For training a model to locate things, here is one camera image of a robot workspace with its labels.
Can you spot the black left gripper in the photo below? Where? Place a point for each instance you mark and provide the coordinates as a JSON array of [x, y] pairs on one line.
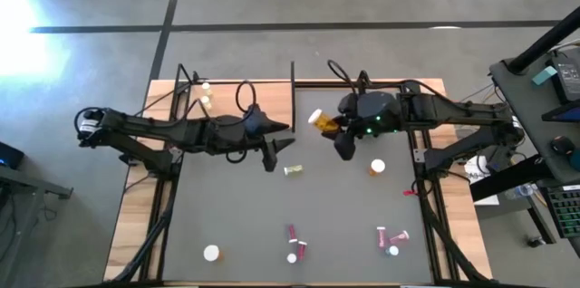
[[256, 125]]

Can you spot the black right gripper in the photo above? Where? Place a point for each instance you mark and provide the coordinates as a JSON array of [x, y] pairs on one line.
[[345, 145]]

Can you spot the orange pill bottle white cap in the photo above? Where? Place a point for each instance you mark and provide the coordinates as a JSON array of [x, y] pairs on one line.
[[377, 166], [322, 122]]

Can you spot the clear pill bottle yellow pills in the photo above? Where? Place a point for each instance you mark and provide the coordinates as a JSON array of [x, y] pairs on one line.
[[293, 170]]

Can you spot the blue pill bottle red pills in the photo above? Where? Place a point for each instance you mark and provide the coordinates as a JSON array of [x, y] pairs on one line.
[[393, 250], [292, 232], [301, 252]]

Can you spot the pink pill bottle white cap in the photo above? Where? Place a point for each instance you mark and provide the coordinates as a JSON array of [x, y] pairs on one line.
[[381, 238], [399, 237], [292, 258]]

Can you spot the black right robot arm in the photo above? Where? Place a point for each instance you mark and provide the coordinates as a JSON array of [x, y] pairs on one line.
[[453, 109]]

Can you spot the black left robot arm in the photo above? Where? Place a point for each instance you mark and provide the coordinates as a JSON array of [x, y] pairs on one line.
[[145, 127]]

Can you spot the wooden shelf board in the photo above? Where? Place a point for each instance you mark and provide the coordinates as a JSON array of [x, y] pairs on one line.
[[272, 98]]

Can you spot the grey table mat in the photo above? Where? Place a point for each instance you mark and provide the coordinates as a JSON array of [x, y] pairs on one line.
[[235, 197]]

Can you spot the small red clip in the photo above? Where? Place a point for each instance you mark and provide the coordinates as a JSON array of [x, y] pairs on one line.
[[410, 192]]

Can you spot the large orange pill bottle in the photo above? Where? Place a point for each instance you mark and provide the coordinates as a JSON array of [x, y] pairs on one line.
[[211, 252]]

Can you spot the white paper sheet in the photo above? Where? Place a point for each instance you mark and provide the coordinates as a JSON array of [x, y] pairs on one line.
[[486, 200]]

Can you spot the black control box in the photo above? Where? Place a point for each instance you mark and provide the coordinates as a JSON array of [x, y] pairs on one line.
[[500, 157]]

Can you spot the black desk beam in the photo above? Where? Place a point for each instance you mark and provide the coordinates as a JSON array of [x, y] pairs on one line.
[[512, 179]]

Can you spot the grey side desk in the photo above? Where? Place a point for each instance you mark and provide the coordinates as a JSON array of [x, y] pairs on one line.
[[521, 98]]

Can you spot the clear water bottle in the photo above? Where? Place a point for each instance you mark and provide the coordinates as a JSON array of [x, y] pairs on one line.
[[521, 190]]

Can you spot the small teal box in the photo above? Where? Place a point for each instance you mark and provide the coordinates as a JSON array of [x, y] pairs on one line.
[[544, 75]]

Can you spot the black round pole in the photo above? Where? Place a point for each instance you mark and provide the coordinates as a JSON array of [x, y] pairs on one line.
[[544, 43]]

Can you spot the black computer mouse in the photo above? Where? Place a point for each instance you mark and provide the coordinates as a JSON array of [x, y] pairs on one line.
[[562, 145]]

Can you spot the black tablet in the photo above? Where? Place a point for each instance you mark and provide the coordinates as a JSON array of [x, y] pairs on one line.
[[564, 113]]

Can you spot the black desk caster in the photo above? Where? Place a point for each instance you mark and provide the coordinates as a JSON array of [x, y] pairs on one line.
[[535, 240]]

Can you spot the black power adapter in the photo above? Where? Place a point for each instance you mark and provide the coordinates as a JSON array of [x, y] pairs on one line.
[[568, 77]]

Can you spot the teal round object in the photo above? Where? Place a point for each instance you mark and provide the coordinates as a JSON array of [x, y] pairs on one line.
[[576, 160]]

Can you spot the black backlit keyboard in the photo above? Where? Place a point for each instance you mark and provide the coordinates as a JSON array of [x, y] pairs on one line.
[[566, 211]]

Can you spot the dark grey stand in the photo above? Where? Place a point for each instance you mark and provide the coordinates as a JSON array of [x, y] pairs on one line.
[[27, 184]]

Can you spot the black device blue light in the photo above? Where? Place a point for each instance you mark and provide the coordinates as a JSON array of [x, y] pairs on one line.
[[9, 156]]

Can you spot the black metal table frame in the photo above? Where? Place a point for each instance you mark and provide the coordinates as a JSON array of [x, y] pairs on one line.
[[432, 252]]

